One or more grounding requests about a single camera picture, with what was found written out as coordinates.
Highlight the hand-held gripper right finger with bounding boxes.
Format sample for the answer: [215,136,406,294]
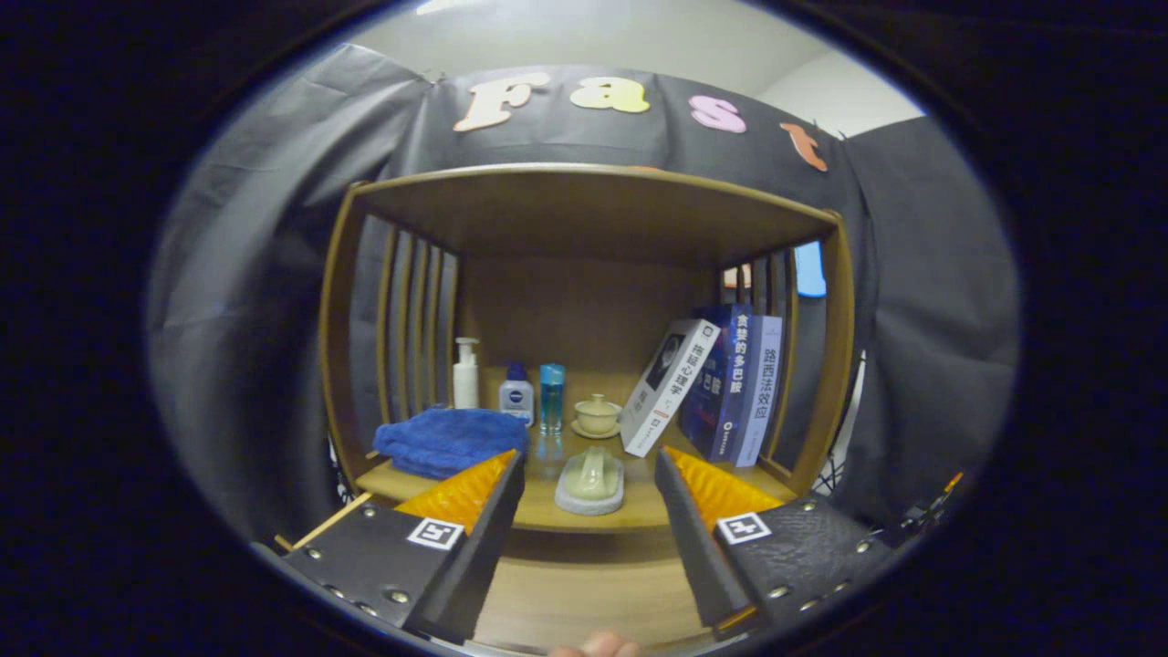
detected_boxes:
[654,445,900,640]

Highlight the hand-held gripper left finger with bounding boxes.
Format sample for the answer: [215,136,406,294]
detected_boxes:
[274,449,527,644]

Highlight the wooden drawer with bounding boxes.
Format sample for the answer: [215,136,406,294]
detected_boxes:
[274,493,722,653]

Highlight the green-handled scrub brush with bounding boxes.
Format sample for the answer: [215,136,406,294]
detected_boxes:
[555,445,627,517]

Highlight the wooden countertop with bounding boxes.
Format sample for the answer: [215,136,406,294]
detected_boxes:
[354,411,799,535]

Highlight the wooden cabinet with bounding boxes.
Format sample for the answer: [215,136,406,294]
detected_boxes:
[318,162,856,539]

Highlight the blue folded towel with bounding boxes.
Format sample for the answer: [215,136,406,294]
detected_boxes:
[372,406,530,482]

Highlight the white bottle with blue cap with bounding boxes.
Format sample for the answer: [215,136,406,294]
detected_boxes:
[498,361,536,428]

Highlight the white book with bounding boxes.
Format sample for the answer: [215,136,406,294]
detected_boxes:
[620,318,722,458]

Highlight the dark blue book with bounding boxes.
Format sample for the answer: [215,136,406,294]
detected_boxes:
[680,304,756,464]

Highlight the clear blue bottle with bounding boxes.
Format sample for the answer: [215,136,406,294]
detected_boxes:
[538,363,567,435]

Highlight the beige lidded teacup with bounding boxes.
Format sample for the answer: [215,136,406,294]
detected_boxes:
[571,393,624,441]

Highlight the white pump bottle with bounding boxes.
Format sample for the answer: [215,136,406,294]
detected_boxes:
[453,337,481,411]

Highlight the light blue book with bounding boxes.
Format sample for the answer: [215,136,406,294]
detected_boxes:
[733,315,784,468]

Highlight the orange and black device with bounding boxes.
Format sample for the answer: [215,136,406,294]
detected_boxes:
[899,470,965,539]

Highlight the black backdrop cloth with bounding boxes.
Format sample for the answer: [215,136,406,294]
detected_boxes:
[146,44,1021,544]

